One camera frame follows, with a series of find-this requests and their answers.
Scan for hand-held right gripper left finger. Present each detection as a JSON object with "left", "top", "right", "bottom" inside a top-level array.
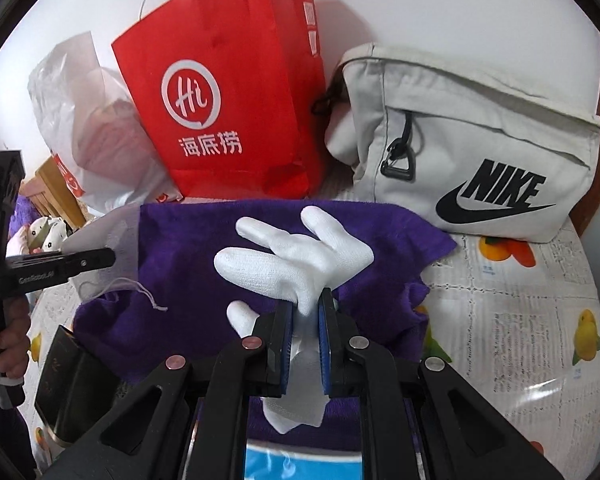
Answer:
[{"left": 40, "top": 302, "right": 296, "bottom": 480}]

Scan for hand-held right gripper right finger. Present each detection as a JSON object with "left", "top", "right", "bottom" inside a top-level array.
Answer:
[{"left": 317, "top": 289, "right": 566, "bottom": 480}]

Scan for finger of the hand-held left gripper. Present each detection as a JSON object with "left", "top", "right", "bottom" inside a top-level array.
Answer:
[{"left": 2, "top": 248, "right": 117, "bottom": 290}]

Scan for white gauze cloth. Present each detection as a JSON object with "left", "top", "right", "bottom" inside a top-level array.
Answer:
[{"left": 60, "top": 205, "right": 168, "bottom": 311}]

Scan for white fabric glove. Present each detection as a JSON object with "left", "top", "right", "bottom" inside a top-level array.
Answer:
[{"left": 214, "top": 205, "right": 376, "bottom": 436}]

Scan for person's left forearm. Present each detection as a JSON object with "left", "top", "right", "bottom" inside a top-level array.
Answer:
[{"left": 0, "top": 377, "right": 37, "bottom": 480}]

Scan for person's left hand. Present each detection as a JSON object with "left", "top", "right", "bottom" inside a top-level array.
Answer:
[{"left": 0, "top": 312, "right": 32, "bottom": 380}]

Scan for white plush item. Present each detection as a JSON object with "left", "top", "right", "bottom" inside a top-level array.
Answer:
[{"left": 7, "top": 215, "right": 72, "bottom": 261}]

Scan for brown printed cardboard box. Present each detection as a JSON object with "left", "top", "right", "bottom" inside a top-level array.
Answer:
[{"left": 35, "top": 155, "right": 88, "bottom": 228}]

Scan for blue cardboard box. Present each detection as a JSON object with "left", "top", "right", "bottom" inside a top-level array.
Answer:
[{"left": 245, "top": 442, "right": 363, "bottom": 480}]

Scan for white plastic shopping bag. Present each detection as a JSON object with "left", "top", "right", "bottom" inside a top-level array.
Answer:
[{"left": 27, "top": 30, "right": 186, "bottom": 216}]

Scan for dark green tin box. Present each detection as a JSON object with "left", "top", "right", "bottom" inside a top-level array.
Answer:
[{"left": 34, "top": 325, "right": 131, "bottom": 448}]

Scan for purple towel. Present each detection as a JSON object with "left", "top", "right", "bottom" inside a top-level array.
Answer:
[{"left": 72, "top": 199, "right": 458, "bottom": 456}]

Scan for fruit print tablecloth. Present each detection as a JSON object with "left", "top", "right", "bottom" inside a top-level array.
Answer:
[{"left": 10, "top": 160, "right": 600, "bottom": 480}]

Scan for red paper bag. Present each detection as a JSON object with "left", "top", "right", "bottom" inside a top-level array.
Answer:
[{"left": 111, "top": 0, "right": 328, "bottom": 201}]

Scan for beige canvas bag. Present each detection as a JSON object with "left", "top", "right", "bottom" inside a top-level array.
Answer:
[{"left": 312, "top": 42, "right": 600, "bottom": 245}]

